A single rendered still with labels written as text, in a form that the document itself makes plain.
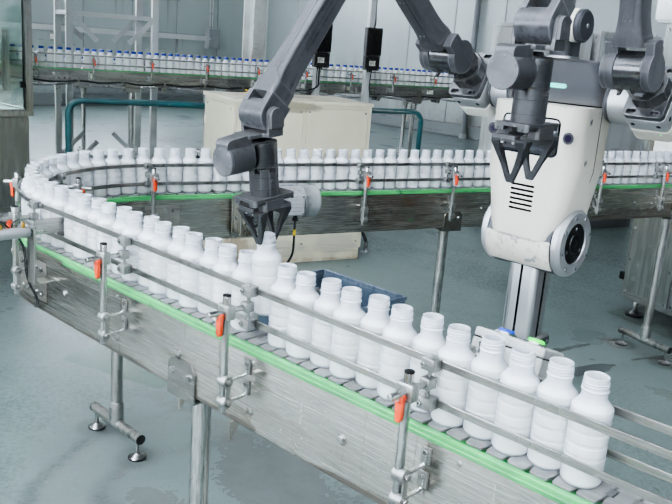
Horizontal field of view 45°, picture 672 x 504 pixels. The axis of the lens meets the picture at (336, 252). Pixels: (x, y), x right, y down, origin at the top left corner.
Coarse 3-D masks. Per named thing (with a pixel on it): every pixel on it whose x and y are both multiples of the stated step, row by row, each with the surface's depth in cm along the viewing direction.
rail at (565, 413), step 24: (72, 216) 205; (192, 264) 172; (168, 288) 179; (312, 312) 148; (288, 336) 153; (336, 360) 145; (456, 408) 127; (552, 408) 115; (504, 432) 121; (624, 432) 108; (552, 456) 116; (624, 456) 116; (624, 480) 109
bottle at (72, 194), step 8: (72, 192) 209; (80, 192) 210; (72, 200) 210; (64, 208) 210; (72, 208) 209; (64, 224) 211; (72, 224) 210; (64, 232) 212; (72, 232) 211; (72, 240) 211; (64, 248) 213; (72, 248) 212
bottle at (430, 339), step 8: (432, 312) 135; (424, 320) 133; (432, 320) 132; (440, 320) 132; (424, 328) 133; (432, 328) 132; (440, 328) 133; (416, 336) 135; (424, 336) 133; (432, 336) 132; (440, 336) 133; (416, 344) 133; (424, 344) 132; (432, 344) 132; (440, 344) 132; (424, 352) 132; (432, 352) 132; (416, 360) 133; (416, 368) 134; (416, 376) 134; (424, 392) 134; (432, 392) 134; (416, 408) 135
